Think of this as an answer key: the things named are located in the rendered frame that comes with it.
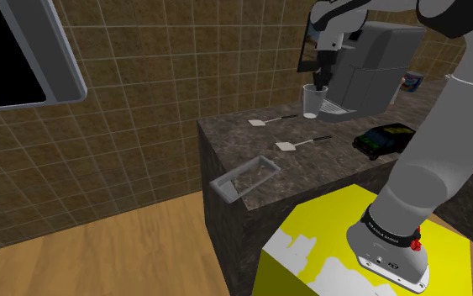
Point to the black toy car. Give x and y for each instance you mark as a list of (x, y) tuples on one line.
[(383, 141)]

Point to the clear drinking glass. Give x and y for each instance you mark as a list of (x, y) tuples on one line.
[(313, 104)]

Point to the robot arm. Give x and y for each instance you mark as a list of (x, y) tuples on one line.
[(441, 135)]

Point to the grey coffee machine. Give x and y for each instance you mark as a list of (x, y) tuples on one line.
[(379, 69)]

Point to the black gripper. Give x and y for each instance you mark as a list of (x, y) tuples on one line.
[(326, 65)]

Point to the yellow and white robot stand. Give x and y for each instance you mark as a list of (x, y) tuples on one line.
[(334, 221)]

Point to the grey rectangular tray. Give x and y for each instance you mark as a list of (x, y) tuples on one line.
[(224, 186)]

